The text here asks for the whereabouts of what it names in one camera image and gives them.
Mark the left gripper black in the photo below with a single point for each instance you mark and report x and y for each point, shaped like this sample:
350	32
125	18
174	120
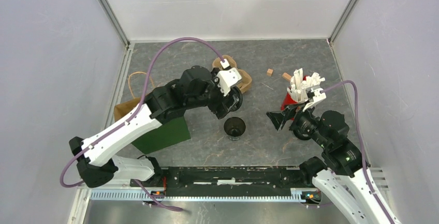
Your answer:
219	108

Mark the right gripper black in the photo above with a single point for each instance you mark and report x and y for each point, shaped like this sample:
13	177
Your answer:
277	119

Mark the black cup lid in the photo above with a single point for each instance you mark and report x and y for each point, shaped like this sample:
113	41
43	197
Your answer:
301	135
237	94

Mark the black coffee cup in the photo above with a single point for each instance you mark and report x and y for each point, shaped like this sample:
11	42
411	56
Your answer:
234	128

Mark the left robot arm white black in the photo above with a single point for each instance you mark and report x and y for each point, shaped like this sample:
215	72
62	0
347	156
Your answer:
96	156

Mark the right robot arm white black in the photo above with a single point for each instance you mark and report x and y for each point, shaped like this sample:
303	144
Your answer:
342	173

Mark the white stirrer sticks bundle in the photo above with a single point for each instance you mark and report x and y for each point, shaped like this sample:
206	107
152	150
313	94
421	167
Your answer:
314	80

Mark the green mat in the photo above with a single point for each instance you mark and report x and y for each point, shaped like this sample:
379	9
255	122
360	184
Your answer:
171	133

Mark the brown paper bag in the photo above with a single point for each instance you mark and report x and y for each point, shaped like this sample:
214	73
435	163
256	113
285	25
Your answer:
122	109

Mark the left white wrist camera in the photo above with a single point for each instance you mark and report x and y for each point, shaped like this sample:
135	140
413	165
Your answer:
228	77

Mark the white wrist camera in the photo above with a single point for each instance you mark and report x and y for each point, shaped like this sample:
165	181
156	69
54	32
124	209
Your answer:
228	77
315	96

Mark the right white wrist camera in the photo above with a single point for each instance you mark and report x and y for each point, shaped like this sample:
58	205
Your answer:
315	96

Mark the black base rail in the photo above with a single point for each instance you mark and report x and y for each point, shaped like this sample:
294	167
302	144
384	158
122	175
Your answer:
249	181

